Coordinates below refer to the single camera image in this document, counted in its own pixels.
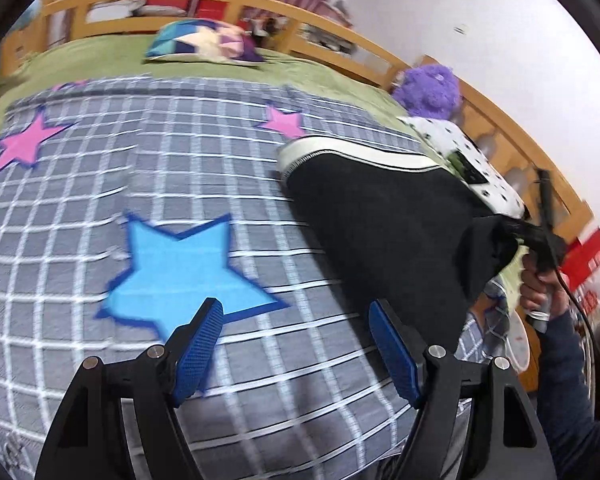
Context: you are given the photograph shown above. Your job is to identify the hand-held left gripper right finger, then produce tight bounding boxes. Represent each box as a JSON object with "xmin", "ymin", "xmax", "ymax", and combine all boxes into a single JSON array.
[{"xmin": 368, "ymin": 299, "xmax": 551, "ymax": 480}]

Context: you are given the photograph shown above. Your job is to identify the grey checked quilt with stars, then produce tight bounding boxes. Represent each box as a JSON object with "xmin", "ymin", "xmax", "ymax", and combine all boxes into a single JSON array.
[{"xmin": 0, "ymin": 76, "xmax": 511, "ymax": 480}]

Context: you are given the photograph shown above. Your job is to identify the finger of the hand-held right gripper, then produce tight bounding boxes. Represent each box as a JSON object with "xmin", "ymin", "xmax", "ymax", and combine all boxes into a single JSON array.
[{"xmin": 500, "ymin": 220, "xmax": 530, "ymax": 245}]

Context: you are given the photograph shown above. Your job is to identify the pile of papers and boxes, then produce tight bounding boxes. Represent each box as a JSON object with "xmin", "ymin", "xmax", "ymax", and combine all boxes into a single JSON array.
[{"xmin": 300, "ymin": 0, "xmax": 356, "ymax": 56}]

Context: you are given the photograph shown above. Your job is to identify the purple plush toy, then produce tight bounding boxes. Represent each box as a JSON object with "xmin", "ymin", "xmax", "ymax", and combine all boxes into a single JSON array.
[{"xmin": 391, "ymin": 64, "xmax": 463, "ymax": 120}]

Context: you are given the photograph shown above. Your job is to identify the red box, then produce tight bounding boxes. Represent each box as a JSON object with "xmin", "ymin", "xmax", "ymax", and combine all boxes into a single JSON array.
[{"xmin": 562, "ymin": 227, "xmax": 600, "ymax": 286}]

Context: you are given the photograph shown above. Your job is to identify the black cable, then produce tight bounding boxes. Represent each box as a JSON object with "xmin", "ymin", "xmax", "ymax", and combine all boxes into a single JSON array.
[{"xmin": 555, "ymin": 267, "xmax": 600, "ymax": 361}]

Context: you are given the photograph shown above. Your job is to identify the dark green cloth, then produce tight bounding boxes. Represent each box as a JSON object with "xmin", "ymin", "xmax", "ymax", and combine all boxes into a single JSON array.
[{"xmin": 450, "ymin": 152, "xmax": 488, "ymax": 184}]

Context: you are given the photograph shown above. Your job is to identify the person's right hand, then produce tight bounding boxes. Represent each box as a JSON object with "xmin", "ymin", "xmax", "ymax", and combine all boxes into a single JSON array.
[{"xmin": 519, "ymin": 252, "xmax": 570, "ymax": 322}]

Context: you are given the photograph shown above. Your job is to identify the white floral pillow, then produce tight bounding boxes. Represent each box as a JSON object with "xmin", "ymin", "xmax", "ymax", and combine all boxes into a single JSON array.
[{"xmin": 399, "ymin": 116, "xmax": 526, "ymax": 221}]

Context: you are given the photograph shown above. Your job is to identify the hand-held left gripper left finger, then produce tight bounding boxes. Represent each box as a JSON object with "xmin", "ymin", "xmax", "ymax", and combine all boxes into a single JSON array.
[{"xmin": 35, "ymin": 297, "xmax": 225, "ymax": 480}]

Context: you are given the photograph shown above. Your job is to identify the person's right forearm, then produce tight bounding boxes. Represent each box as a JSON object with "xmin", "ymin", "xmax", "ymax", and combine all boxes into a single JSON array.
[{"xmin": 535, "ymin": 305, "xmax": 600, "ymax": 480}]

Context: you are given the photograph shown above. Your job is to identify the colourful geometric pillow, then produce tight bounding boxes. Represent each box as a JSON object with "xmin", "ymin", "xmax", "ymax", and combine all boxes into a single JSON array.
[{"xmin": 144, "ymin": 20, "xmax": 266, "ymax": 67}]

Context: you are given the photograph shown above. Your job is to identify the black pants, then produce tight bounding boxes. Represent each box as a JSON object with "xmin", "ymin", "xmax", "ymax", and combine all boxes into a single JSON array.
[{"xmin": 278, "ymin": 135, "xmax": 523, "ymax": 356}]

